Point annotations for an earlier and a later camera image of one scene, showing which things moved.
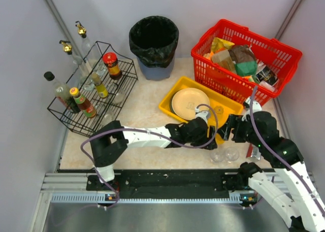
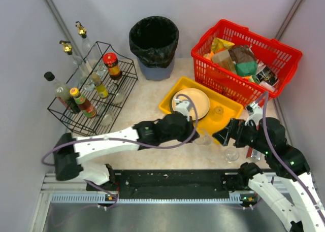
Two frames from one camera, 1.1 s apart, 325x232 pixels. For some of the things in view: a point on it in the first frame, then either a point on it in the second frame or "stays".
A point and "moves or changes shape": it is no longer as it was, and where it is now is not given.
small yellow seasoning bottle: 101,89 stays
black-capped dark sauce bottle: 63,93 stays
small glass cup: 231,154 stays
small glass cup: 217,156 moves or changes shape
